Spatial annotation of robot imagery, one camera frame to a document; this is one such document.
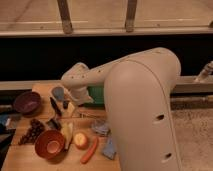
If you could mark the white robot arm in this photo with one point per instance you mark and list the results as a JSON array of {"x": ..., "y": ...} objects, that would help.
[{"x": 137, "y": 91}]

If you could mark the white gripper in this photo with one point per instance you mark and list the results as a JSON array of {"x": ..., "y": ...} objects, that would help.
[{"x": 79, "y": 96}]

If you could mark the purple bowl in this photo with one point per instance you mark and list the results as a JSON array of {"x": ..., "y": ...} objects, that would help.
[{"x": 27, "y": 102}]

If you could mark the bunch of dark grapes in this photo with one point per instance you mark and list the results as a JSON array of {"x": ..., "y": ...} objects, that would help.
[{"x": 35, "y": 129}]

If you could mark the orange carrot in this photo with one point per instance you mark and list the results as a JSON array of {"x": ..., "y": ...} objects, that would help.
[{"x": 90, "y": 152}]

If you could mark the orange bowl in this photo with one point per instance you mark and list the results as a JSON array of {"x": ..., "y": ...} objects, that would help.
[{"x": 49, "y": 144}]

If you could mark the grey folded cloth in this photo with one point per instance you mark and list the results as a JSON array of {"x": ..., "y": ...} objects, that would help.
[{"x": 100, "y": 127}]

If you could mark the dark rectangular block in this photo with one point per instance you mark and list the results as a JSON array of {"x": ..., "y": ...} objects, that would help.
[{"x": 65, "y": 104}]

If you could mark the dark small scoop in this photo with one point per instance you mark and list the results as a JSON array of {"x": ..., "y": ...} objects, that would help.
[{"x": 54, "y": 124}]

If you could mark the red yellow apple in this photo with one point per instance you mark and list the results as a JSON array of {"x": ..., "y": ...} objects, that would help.
[{"x": 81, "y": 141}]

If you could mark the green plastic tray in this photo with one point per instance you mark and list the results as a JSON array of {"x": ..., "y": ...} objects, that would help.
[{"x": 97, "y": 94}]

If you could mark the blue sponge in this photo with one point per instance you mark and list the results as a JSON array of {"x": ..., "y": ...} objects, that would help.
[{"x": 109, "y": 150}]

